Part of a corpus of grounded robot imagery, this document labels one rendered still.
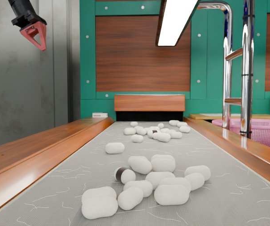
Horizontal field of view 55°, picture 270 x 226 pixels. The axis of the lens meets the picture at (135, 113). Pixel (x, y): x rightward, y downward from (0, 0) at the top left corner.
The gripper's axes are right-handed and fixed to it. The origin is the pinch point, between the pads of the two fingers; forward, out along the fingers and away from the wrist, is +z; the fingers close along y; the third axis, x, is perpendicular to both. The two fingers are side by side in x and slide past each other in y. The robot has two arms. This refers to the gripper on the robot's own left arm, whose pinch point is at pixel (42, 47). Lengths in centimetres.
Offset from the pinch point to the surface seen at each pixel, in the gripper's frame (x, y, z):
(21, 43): 93, 209, -104
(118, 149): -13.3, -26.2, 35.2
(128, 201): -18, -51, 38
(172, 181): -22, -47, 39
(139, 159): -18, -38, 37
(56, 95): 77, 194, -28
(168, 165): -22, -38, 39
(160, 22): -33.3, -7.2, 12.6
